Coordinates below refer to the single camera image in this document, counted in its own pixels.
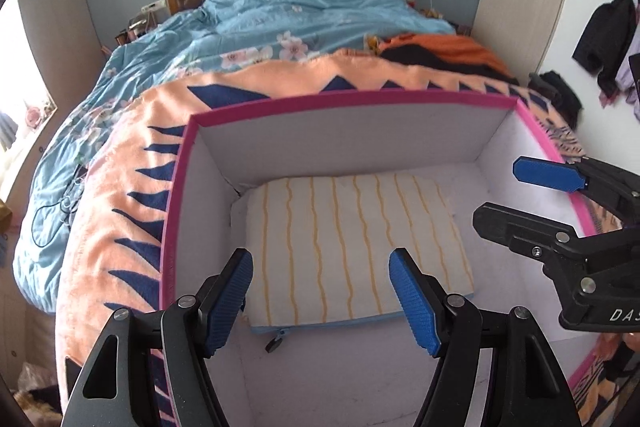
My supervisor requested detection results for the orange garment on bed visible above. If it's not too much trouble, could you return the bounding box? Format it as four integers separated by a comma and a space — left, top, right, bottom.
375, 34, 518, 86

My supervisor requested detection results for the blue floral duvet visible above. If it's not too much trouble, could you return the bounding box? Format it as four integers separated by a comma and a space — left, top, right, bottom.
12, 0, 454, 314

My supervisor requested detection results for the black hanging jacket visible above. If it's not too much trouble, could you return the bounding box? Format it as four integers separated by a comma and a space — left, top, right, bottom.
572, 0, 637, 98

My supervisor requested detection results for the orange patterned blanket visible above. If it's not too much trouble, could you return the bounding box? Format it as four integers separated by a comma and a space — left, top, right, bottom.
53, 48, 632, 427

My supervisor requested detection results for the pink cardboard box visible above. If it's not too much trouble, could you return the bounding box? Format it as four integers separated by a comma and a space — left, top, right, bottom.
160, 89, 597, 426

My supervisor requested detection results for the yellow striped fabric pouch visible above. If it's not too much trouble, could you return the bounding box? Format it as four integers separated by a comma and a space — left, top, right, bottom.
244, 172, 474, 333

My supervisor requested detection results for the purple hanging hoodie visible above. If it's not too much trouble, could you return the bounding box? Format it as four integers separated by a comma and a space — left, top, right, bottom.
615, 6, 639, 119

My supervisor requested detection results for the black clothes pile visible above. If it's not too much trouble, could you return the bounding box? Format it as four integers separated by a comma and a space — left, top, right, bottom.
528, 70, 582, 130

